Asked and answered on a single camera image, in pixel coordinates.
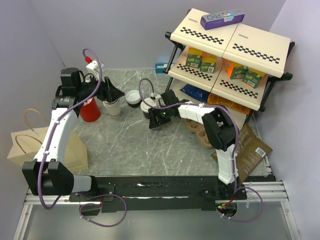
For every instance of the stack of paper cups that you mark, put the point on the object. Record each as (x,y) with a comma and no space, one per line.
(113,108)

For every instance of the brown coffee bean pouch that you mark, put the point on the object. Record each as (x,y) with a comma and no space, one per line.
(248,154)

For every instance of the white plastic cup lid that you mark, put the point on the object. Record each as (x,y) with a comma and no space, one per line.
(148,102)

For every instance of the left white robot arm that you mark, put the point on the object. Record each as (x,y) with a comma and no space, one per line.
(46,175)

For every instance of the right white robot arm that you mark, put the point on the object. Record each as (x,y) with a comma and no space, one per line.
(221,129)

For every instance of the orange box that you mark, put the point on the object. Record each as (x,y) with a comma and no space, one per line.
(229,65)

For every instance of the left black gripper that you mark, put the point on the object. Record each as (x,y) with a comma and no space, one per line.
(114,93)

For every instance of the blue snack bag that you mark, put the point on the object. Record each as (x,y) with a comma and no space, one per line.
(195,93)

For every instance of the green yellow carton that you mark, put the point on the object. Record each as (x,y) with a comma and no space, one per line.
(208,63)
(194,58)

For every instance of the kraft paper bag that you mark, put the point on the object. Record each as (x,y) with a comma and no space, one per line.
(22,147)

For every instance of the stack of cup lids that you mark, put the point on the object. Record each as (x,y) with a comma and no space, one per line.
(133,98)

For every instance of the purple box on shelf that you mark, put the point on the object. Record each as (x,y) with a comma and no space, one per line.
(222,19)

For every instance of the aluminium rail frame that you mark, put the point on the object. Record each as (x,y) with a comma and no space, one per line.
(29,202)

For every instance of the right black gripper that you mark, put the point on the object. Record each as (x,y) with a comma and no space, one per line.
(154,113)

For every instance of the orange snack bag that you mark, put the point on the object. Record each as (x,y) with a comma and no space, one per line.
(214,99)

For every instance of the red cup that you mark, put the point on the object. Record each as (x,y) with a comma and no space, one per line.
(90,111)

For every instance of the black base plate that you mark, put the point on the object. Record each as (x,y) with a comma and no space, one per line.
(143,193)

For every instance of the beige checkered shelf rack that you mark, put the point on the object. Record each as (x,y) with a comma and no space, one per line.
(249,46)

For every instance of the pulp cup carrier tray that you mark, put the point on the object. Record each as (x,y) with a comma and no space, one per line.
(198,130)

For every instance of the blue small box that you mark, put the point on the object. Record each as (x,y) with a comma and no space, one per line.
(161,68)

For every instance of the black paper coffee cup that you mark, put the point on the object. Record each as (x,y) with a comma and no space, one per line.
(144,108)

